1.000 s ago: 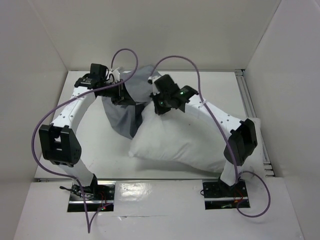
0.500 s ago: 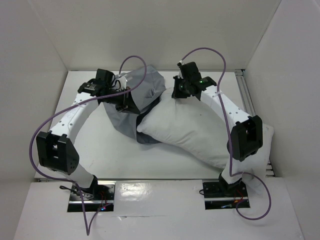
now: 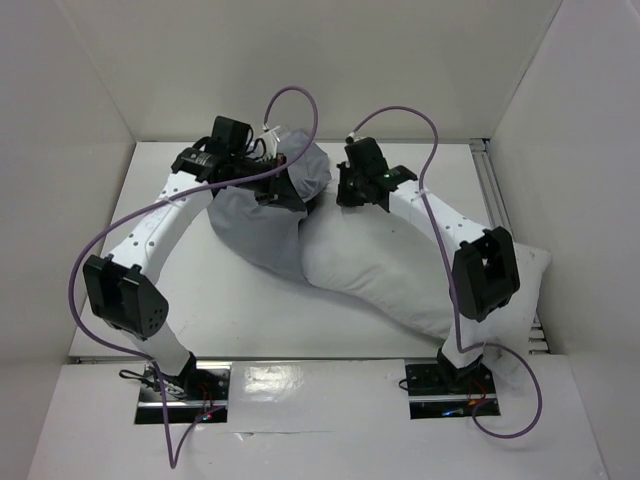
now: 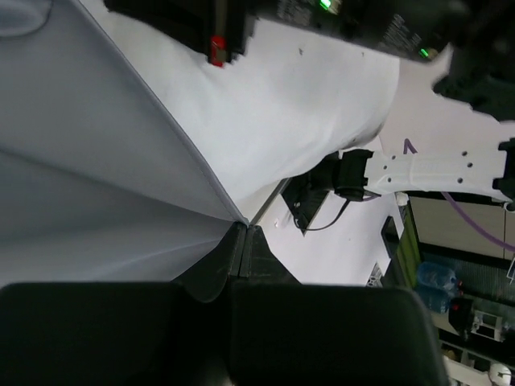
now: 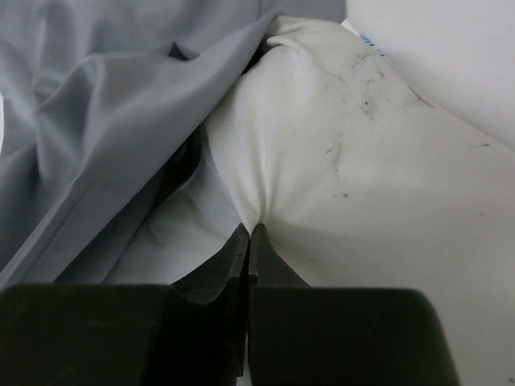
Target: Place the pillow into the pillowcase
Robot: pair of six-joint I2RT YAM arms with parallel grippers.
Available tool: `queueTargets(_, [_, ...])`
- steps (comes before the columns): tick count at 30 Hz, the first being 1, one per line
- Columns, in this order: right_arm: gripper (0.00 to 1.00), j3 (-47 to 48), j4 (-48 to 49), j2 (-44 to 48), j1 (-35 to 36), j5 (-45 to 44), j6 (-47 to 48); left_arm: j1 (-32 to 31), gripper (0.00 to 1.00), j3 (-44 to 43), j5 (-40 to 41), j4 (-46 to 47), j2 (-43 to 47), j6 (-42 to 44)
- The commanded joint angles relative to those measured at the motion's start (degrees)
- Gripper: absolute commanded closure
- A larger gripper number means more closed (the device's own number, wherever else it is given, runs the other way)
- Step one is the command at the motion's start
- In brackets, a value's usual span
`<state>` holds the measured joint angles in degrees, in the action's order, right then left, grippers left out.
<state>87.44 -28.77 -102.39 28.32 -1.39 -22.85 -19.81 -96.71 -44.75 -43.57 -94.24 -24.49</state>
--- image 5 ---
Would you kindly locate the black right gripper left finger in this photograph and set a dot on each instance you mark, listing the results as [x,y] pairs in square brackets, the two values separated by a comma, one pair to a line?
[189,333]

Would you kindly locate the grey pillowcase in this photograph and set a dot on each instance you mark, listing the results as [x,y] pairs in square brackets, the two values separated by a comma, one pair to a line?
[97,97]

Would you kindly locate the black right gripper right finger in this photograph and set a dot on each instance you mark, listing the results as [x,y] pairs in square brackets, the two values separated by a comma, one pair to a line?
[305,335]

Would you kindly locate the white pillow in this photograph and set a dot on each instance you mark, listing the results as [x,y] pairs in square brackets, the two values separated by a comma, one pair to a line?
[358,180]

